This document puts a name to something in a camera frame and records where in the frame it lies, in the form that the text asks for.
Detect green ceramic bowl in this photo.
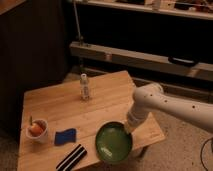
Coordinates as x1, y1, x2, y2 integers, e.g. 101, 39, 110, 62
95, 122, 133, 164

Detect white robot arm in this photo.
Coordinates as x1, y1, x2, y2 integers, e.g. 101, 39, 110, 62
124, 83, 213, 133

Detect clear plastic bottle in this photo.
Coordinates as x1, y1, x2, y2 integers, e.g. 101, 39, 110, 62
80, 73, 90, 100

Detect metal stand pole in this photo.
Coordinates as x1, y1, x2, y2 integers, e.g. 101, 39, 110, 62
73, 0, 84, 46

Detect blue sponge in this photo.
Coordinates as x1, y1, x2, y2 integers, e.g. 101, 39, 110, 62
54, 128, 77, 146

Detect black white striped cloth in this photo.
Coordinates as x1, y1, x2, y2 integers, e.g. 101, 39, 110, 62
56, 144, 87, 171

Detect orange fruit in cup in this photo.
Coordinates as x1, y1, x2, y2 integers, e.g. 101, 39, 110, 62
29, 123, 44, 136

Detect white cup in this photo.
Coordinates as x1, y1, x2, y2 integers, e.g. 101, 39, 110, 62
26, 119, 48, 143

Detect wooden shelf board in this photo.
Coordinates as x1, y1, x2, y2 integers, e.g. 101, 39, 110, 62
68, 0, 213, 21

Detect long grey case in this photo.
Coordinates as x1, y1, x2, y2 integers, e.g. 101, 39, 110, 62
69, 42, 213, 82

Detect black case handle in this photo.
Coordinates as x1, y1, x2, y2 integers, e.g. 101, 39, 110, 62
168, 57, 199, 67

